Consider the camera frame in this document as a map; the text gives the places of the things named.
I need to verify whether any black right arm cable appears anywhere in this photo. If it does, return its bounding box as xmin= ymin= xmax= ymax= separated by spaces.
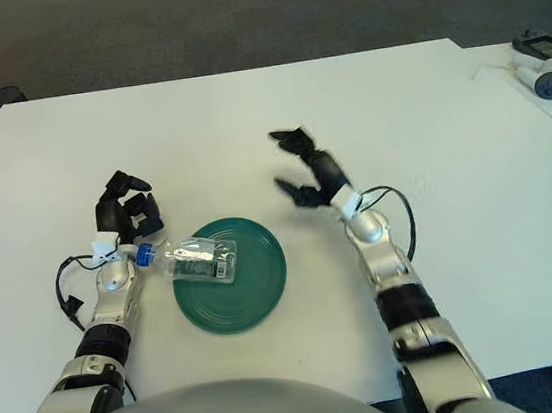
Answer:
xmin=359 ymin=182 xmax=419 ymax=265

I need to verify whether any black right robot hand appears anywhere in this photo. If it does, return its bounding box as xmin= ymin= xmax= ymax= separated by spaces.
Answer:
xmin=266 ymin=119 xmax=357 ymax=215

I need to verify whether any green round plate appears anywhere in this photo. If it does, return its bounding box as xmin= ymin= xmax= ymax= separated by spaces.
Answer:
xmin=164 ymin=210 xmax=295 ymax=340

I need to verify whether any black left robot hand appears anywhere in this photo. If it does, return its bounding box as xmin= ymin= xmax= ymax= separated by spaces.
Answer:
xmin=89 ymin=165 xmax=167 ymax=249

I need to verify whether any clear bottle with blue cap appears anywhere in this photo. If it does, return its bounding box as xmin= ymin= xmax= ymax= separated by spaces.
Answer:
xmin=132 ymin=228 xmax=244 ymax=296

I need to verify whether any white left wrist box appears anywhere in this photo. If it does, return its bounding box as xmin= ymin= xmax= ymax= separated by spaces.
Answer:
xmin=90 ymin=230 xmax=125 ymax=264

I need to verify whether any white and grey VR controller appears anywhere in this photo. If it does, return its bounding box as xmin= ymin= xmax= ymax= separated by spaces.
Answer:
xmin=513 ymin=54 xmax=552 ymax=105

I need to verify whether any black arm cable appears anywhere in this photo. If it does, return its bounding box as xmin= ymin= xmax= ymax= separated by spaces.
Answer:
xmin=359 ymin=182 xmax=419 ymax=265
xmin=51 ymin=252 xmax=114 ymax=338

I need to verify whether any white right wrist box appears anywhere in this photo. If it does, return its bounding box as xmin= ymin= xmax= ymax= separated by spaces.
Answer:
xmin=327 ymin=183 xmax=367 ymax=224

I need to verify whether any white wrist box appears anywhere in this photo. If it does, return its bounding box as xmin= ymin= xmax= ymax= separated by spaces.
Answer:
xmin=90 ymin=230 xmax=125 ymax=264
xmin=327 ymin=183 xmax=367 ymax=224

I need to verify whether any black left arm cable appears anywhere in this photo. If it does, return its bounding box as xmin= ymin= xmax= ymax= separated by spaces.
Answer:
xmin=51 ymin=252 xmax=114 ymax=338

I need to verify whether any black wire mesh wastebasket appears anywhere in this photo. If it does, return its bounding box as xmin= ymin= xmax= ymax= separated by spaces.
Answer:
xmin=0 ymin=84 xmax=29 ymax=114

